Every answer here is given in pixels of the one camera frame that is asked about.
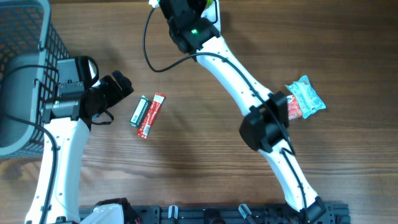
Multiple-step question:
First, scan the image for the red snack stick packet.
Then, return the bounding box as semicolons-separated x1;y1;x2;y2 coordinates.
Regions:
137;93;165;139

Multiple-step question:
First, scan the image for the green white gum box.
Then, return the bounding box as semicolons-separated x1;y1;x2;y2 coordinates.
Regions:
129;95;150;128

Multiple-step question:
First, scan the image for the small orange candy box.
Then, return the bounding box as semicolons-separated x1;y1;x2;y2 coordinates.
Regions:
287;95;302;120

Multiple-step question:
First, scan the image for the teal tissue packet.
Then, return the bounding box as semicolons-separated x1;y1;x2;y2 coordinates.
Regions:
285;75;326;119

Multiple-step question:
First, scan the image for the green snack bag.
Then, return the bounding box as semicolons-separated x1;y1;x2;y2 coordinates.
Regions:
205;0;213;8

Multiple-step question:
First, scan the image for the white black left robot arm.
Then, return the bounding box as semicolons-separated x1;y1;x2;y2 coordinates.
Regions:
25;56;134;223

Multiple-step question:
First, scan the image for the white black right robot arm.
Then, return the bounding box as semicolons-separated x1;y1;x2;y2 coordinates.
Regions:
150;0;326;223

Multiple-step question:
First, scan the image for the white barcode scanner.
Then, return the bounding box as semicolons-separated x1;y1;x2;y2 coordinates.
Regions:
201;0;221;32

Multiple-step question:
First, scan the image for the dark grey mesh basket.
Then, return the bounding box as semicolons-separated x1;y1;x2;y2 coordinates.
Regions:
1;0;70;159

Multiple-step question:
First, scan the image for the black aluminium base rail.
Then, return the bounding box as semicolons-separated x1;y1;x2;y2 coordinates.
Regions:
133;203;351;224

